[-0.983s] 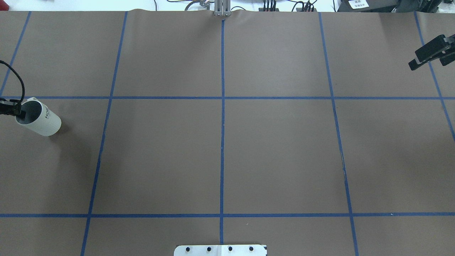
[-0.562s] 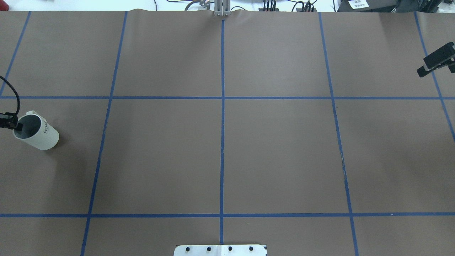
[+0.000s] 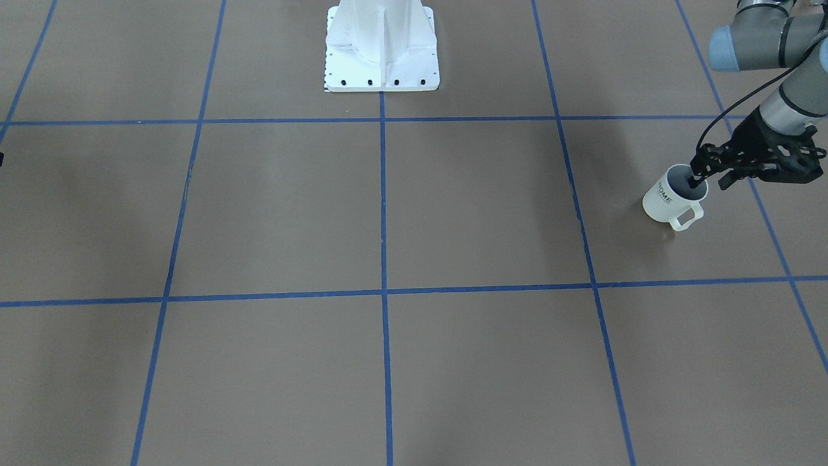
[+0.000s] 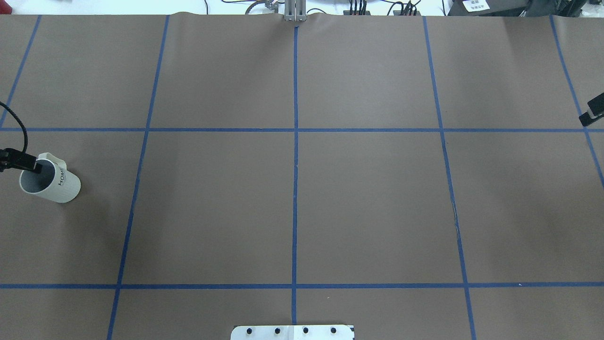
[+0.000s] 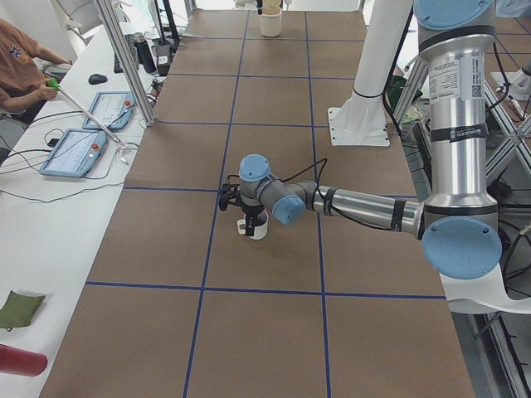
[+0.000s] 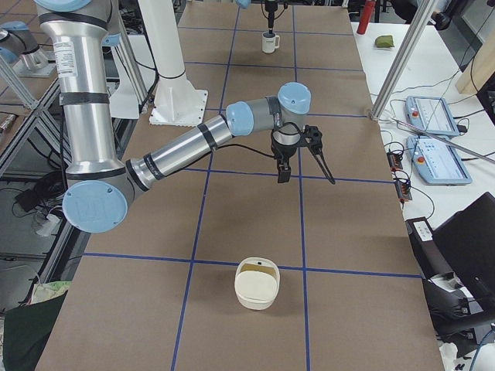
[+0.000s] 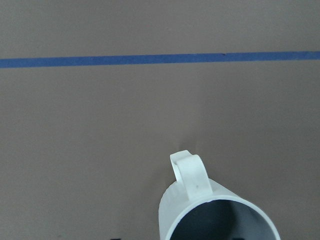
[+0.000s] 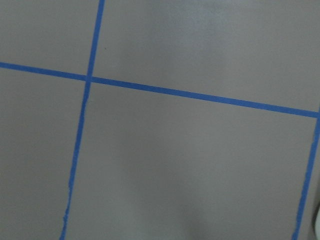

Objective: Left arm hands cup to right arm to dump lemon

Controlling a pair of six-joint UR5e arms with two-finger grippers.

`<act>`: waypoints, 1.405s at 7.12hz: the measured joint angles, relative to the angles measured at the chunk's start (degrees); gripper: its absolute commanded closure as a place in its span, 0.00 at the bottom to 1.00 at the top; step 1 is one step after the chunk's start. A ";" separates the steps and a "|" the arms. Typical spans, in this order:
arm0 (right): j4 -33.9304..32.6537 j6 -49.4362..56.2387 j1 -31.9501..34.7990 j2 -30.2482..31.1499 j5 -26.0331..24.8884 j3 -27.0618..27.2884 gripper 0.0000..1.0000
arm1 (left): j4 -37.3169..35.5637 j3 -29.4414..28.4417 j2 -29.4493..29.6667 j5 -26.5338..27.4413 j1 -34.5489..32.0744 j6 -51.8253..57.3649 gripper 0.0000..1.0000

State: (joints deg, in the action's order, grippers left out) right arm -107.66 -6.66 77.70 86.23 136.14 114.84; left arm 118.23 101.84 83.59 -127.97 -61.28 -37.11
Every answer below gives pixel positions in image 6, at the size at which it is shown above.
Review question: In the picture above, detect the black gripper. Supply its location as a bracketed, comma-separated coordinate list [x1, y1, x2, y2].
[271, 131, 301, 183]
[264, 0, 278, 35]

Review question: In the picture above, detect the white HOME mug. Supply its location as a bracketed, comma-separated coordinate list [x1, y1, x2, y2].
[261, 31, 280, 54]

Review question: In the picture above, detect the red bottle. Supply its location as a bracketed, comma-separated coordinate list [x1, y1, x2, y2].
[357, 0, 376, 35]

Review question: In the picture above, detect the green pouch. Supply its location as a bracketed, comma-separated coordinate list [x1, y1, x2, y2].
[374, 35, 394, 49]

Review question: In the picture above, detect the brown table mat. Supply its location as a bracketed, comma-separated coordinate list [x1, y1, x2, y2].
[37, 2, 443, 370]

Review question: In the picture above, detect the cream lidded bin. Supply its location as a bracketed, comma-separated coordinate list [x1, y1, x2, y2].
[234, 257, 280, 311]

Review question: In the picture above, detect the near teach pendant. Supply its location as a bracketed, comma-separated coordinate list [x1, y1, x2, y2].
[406, 135, 473, 186]

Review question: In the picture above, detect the teach pendant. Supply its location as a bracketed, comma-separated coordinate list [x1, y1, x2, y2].
[406, 135, 473, 186]
[405, 96, 460, 138]

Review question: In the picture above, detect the far teach pendant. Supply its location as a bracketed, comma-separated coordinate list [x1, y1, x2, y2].
[405, 96, 460, 138]

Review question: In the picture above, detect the black monitor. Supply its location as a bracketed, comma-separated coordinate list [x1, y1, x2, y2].
[433, 192, 494, 309]

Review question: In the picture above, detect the dark green cloth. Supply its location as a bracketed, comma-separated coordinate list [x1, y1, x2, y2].
[2, 288, 68, 370]

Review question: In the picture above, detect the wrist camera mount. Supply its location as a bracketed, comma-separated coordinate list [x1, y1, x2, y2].
[302, 125, 323, 155]

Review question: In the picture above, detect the aluminium frame post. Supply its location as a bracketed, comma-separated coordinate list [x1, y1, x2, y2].
[369, 0, 439, 121]

